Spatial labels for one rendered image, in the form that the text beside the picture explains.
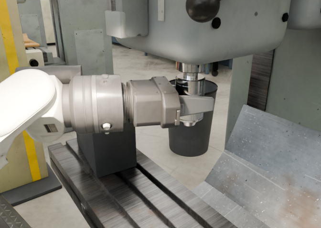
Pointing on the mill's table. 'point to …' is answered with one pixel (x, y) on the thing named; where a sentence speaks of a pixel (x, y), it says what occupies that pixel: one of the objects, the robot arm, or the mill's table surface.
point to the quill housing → (214, 25)
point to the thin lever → (215, 69)
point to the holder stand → (110, 150)
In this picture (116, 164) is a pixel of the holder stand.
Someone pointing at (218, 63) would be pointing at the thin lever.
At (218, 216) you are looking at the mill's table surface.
